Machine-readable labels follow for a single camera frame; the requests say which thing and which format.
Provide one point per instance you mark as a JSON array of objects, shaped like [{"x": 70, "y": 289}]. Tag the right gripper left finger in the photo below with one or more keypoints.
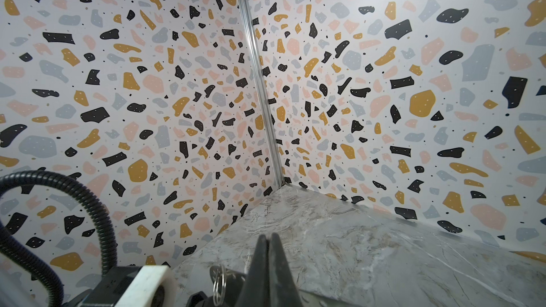
[{"x": 255, "y": 291}]

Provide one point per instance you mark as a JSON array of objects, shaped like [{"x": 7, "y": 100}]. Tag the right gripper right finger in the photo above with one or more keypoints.
[{"x": 283, "y": 291}]

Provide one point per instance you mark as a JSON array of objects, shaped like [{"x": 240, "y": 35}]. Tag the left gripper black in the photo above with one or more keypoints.
[{"x": 199, "y": 299}]

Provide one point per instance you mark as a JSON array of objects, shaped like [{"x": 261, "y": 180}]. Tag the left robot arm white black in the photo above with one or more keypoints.
[{"x": 109, "y": 289}]

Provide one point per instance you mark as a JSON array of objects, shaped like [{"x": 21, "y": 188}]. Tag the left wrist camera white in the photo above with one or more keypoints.
[{"x": 154, "y": 285}]

